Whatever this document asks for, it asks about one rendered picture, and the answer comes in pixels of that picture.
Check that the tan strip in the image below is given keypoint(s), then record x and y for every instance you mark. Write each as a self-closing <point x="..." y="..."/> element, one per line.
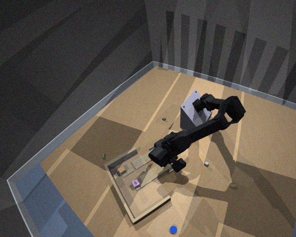
<point x="158" y="170"/>

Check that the blue short cylinder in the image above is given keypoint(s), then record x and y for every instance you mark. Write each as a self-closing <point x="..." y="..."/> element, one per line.
<point x="173" y="229"/>

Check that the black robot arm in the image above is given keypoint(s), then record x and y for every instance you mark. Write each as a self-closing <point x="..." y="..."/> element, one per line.
<point x="182" y="140"/>

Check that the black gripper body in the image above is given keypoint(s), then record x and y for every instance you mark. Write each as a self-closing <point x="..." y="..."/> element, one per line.
<point x="177" y="164"/>

